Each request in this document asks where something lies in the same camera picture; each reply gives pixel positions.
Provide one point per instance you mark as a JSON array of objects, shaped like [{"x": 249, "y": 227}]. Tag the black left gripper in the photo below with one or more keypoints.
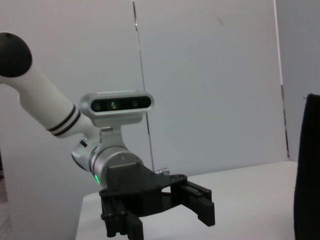
[{"x": 130, "y": 182}]

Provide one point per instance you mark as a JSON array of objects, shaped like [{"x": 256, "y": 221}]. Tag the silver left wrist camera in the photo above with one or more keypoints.
[{"x": 120, "y": 105}]

